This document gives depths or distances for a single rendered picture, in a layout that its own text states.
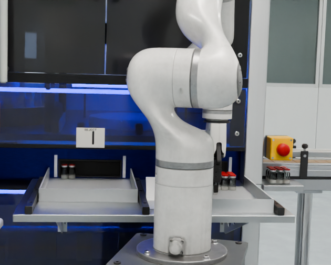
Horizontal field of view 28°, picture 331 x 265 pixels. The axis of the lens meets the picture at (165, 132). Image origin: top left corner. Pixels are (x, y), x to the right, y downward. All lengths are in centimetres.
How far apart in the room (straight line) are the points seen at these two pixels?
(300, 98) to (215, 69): 564
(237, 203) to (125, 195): 30
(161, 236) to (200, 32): 42
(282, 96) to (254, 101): 482
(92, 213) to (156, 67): 49
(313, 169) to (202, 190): 96
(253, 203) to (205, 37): 52
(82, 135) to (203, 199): 75
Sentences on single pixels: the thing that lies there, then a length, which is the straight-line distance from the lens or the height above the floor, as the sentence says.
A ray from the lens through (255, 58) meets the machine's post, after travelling 204.
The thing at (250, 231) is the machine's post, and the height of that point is 73.
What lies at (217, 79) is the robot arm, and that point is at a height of 122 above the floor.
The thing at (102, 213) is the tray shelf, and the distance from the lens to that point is 164.
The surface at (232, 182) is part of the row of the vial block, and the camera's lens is 195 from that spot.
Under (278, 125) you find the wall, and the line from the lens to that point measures 687.
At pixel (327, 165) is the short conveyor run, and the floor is 93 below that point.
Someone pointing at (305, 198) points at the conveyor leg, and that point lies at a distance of 229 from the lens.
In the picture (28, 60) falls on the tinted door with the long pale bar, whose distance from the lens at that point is 200.
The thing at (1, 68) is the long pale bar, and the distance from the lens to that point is 193.
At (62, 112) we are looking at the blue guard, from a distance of 199.
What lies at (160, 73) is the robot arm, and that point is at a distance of 129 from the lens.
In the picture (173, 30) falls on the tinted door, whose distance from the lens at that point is 201.
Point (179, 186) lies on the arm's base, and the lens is 131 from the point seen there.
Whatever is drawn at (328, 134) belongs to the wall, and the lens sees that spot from 704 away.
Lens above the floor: 126
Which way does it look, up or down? 6 degrees down
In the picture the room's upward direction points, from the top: 2 degrees clockwise
